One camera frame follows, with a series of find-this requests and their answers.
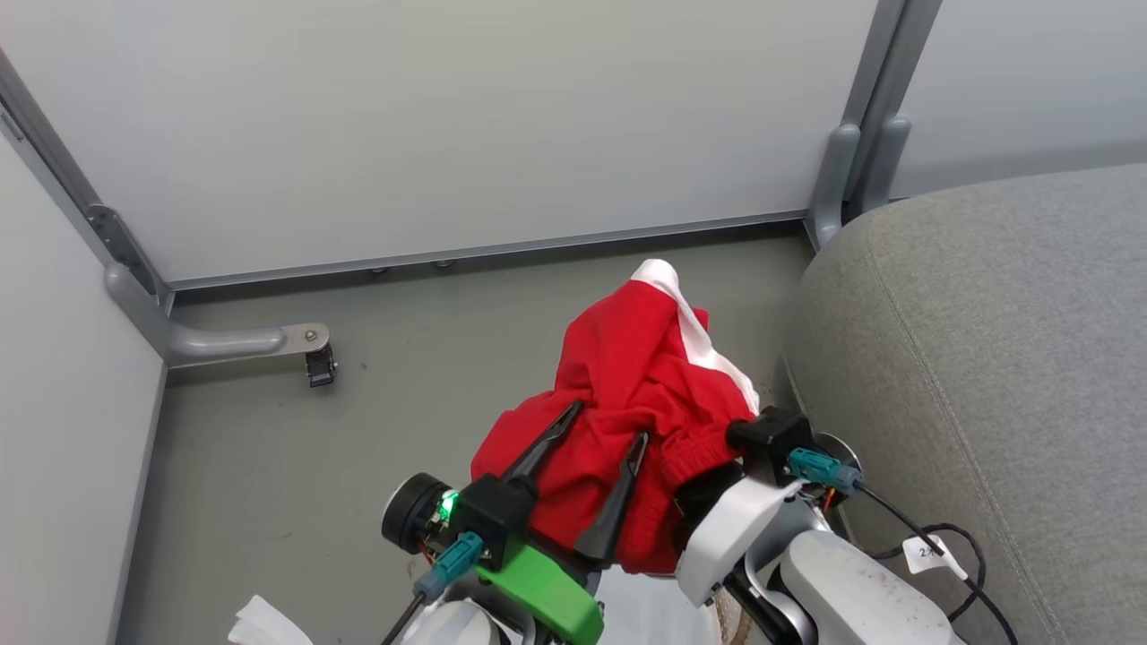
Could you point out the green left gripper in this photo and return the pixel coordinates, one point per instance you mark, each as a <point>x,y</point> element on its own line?
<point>547,587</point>

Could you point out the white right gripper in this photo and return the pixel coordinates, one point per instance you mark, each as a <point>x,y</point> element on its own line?
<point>730,537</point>

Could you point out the red garment with white stripe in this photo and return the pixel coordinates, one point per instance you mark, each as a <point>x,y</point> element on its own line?
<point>641,367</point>

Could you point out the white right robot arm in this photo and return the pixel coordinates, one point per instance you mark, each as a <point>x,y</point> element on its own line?
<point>851,591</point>

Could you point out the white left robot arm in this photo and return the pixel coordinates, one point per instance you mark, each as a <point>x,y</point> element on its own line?
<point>452,625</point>

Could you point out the black round left wrist unit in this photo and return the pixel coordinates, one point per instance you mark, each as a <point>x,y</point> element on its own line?
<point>414,512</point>

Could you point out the black caster wheel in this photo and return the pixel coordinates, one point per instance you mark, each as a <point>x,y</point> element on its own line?
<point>321,365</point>

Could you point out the grey fabric sofa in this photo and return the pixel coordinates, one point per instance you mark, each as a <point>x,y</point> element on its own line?
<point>995,376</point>

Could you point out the white crumpled cloth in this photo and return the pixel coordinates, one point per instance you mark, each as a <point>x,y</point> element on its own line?
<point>264,624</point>

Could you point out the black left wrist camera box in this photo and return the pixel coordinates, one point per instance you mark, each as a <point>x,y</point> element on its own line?
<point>488,515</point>

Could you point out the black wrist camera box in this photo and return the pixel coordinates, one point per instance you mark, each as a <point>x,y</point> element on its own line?
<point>488,515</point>
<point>771,439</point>

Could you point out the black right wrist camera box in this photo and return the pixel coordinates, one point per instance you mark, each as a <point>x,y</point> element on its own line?
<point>771,439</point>

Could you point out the grey partition bottom rail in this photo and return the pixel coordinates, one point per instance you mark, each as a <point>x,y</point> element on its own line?
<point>484,251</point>

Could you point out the grey partition foot bracket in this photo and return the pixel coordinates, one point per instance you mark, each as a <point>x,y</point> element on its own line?
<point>206,336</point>

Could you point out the grey double partition post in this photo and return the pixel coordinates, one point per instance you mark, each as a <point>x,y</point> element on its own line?
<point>874,116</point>

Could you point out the grey slanted partition post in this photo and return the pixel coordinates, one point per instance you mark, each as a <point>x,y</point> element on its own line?
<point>63,170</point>

